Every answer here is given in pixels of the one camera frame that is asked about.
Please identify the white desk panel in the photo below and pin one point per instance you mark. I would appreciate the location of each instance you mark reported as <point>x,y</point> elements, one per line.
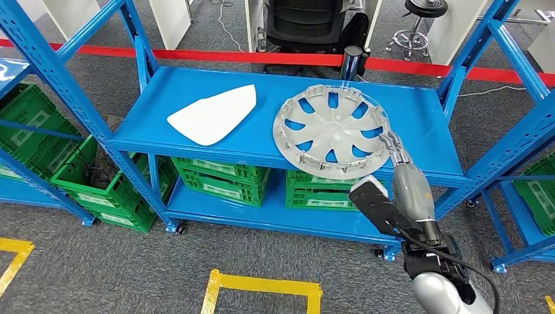
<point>73,16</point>
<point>32,8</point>
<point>451,33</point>
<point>250,20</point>
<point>544,50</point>
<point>171,20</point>
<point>373,16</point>

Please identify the black backpack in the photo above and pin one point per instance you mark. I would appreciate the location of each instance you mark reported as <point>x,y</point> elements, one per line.
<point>354,33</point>

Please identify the blue metal shelf rack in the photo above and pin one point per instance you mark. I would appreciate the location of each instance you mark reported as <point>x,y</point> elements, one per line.
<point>13,72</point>
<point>518,215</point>
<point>208,81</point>

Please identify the dark grey floor box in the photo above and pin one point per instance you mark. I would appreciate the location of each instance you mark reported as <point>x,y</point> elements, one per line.
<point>113,122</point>

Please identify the black office chair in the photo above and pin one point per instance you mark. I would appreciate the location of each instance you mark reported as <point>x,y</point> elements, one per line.
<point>303,24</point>

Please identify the blue chrome stanchion post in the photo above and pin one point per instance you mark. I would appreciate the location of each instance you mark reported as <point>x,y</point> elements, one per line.
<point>350,63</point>

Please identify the black round stool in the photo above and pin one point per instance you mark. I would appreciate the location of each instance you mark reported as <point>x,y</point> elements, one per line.
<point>426,7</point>

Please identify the green plastic crate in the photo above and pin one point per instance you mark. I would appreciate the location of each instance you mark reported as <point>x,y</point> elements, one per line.
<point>130,219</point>
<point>299,200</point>
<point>303,178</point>
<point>39,107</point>
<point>56,161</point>
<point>65,178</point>
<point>243,196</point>
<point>243,170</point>
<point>542,193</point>

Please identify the white curved plastic panel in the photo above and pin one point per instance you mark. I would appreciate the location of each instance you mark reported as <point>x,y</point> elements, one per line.
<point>212,115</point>

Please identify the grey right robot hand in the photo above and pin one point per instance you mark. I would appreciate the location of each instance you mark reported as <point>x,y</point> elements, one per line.
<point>414,190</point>

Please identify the red barrier belt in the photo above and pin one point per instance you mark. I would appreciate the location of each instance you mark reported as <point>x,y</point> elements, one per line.
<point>217,55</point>
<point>412,67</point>

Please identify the white power strip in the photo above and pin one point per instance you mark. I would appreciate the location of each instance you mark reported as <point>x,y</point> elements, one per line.
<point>260,42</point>

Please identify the grey plastic wheel cover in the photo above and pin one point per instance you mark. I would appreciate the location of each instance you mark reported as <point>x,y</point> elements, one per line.
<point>331,132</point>

